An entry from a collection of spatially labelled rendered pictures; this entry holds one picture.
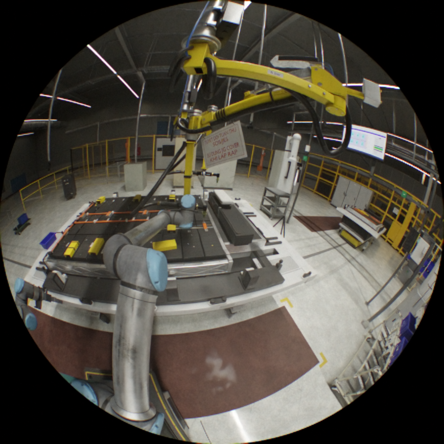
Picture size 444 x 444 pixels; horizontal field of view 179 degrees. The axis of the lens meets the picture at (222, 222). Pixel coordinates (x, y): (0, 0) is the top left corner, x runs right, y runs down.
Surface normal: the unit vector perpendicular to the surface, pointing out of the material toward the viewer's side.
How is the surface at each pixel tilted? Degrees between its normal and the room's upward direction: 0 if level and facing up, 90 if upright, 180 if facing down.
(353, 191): 90
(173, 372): 0
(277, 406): 0
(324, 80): 90
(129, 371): 35
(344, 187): 90
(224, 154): 90
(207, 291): 0
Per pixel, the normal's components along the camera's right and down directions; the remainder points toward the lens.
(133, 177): 0.29, 0.51
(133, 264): 0.10, -0.53
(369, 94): -0.64, 0.30
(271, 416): 0.13, -0.86
